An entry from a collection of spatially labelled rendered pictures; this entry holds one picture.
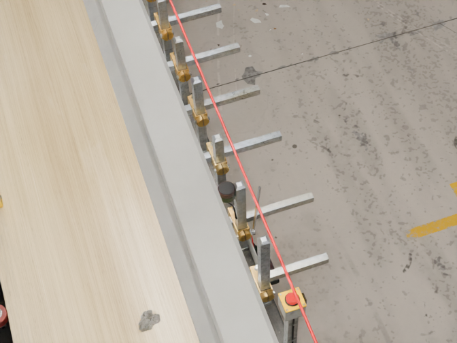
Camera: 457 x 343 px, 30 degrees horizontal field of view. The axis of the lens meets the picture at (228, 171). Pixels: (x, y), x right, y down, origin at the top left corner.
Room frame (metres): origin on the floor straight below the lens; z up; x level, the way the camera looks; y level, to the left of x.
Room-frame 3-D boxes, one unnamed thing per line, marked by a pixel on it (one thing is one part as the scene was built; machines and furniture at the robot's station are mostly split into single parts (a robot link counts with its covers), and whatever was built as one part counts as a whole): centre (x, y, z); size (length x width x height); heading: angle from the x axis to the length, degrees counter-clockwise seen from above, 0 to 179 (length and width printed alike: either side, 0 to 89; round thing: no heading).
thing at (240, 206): (1.66, -0.03, 0.91); 0.04 x 0.04 x 0.48; 16
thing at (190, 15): (2.66, 0.23, 0.95); 0.50 x 0.04 x 0.04; 106
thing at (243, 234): (1.68, -0.03, 0.85); 0.14 x 0.06 x 0.05; 16
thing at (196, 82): (2.14, 0.10, 0.93); 0.04 x 0.04 x 0.48; 16
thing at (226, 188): (1.64, 0.01, 1.04); 0.06 x 0.06 x 0.22; 16
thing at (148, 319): (1.27, 0.32, 0.91); 0.09 x 0.07 x 0.02; 134
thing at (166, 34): (2.64, 0.24, 0.95); 0.14 x 0.06 x 0.05; 16
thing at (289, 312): (1.17, -0.17, 1.18); 0.07 x 0.07 x 0.08; 16
